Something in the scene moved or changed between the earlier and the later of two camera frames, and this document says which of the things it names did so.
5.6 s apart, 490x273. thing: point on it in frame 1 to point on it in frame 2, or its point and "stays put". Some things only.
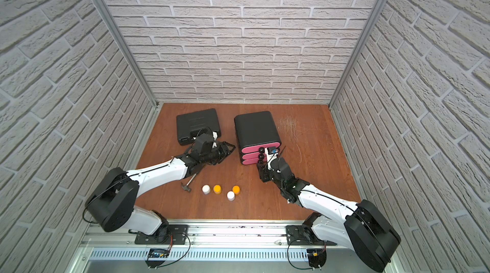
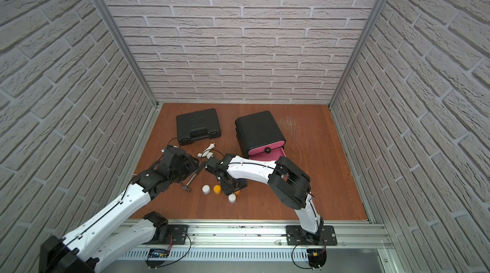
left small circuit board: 156,257 stays put
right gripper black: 263,170 to 227,190
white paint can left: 206,189 stays put
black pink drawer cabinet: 255,132 stays put
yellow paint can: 217,189 stays put
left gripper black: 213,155 to 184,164
